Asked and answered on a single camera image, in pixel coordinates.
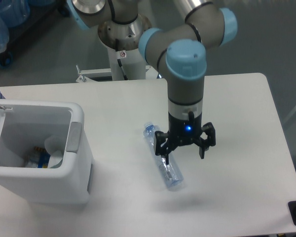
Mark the blue yellow snack package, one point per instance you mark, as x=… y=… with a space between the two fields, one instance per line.
x=37 y=158

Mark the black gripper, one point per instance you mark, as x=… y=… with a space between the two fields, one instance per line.
x=183 y=133

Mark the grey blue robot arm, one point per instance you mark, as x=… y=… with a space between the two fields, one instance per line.
x=178 y=55

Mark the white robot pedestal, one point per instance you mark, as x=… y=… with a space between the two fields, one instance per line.
x=121 y=42

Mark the white trash can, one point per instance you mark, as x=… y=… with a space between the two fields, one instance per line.
x=25 y=125

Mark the clear plastic water bottle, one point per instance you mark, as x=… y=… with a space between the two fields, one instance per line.
x=170 y=172

